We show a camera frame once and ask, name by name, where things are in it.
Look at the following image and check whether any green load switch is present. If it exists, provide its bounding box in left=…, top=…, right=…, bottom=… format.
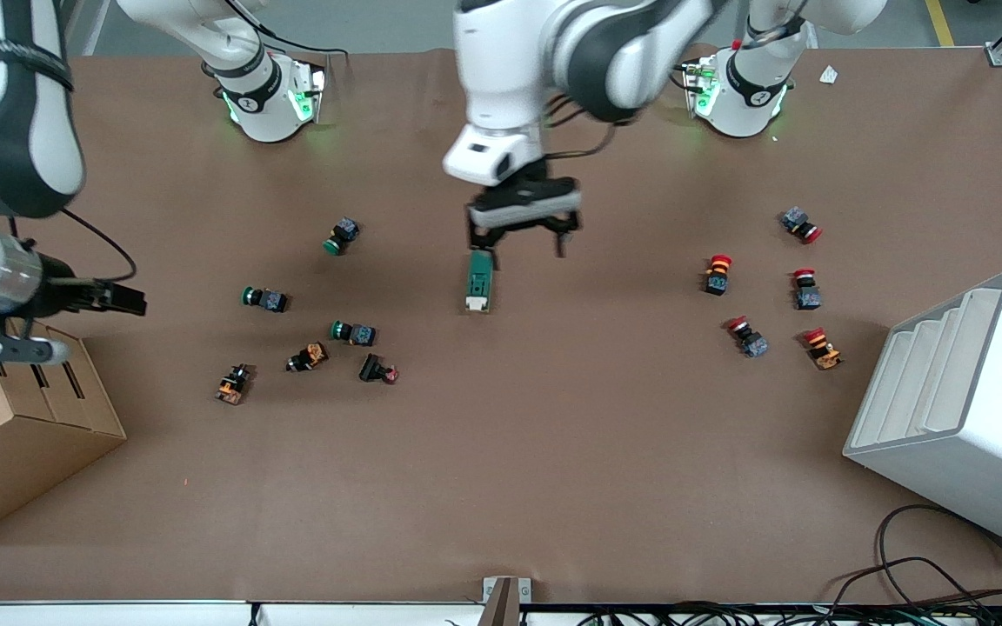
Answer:
left=464, top=248, right=495, bottom=314

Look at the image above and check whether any brown cardboard stepped box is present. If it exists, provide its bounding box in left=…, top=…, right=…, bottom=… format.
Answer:
left=0, top=320, right=128, bottom=547

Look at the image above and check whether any green mushroom push button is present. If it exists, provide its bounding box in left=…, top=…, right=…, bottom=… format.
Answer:
left=323, top=216, right=361, bottom=256
left=330, top=319, right=377, bottom=347
left=241, top=285, right=290, bottom=314

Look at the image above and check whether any red mushroom button orange base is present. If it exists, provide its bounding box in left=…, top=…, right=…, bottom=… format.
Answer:
left=704, top=254, right=734, bottom=297
left=802, top=327, right=844, bottom=371

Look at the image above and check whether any square push button black housing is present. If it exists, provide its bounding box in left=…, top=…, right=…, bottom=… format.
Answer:
left=357, top=352, right=400, bottom=385

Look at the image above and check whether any red mushroom button blue base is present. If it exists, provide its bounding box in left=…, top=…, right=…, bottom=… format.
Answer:
left=781, top=206, right=824, bottom=244
left=725, top=316, right=770, bottom=359
left=792, top=269, right=823, bottom=311

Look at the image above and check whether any brown paper table cover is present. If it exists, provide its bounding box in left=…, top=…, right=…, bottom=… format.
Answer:
left=0, top=42, right=1002, bottom=605

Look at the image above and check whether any white stepped box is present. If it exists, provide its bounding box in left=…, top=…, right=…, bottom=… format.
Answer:
left=843, top=269, right=1002, bottom=559

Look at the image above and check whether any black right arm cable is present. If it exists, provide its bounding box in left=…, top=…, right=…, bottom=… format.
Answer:
left=60, top=207, right=138, bottom=283

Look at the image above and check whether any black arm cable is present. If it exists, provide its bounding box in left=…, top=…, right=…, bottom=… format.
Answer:
left=60, top=207, right=138, bottom=283
left=543, top=91, right=643, bottom=163

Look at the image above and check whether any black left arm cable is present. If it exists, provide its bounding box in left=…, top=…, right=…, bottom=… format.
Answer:
left=543, top=91, right=643, bottom=163

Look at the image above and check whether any black selector switch orange base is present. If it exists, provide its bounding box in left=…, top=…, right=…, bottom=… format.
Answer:
left=215, top=363, right=255, bottom=406
left=285, top=342, right=330, bottom=373

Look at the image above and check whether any white table edge rail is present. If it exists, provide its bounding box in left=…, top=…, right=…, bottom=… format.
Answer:
left=0, top=600, right=484, bottom=626

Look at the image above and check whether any grey metal bracket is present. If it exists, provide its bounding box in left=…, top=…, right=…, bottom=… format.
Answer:
left=482, top=576, right=533, bottom=626

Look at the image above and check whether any black cable bundle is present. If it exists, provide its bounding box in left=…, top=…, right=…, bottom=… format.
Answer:
left=544, top=598, right=1002, bottom=626

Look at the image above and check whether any black looped cable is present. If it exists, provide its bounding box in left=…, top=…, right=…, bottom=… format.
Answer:
left=832, top=504, right=1002, bottom=614

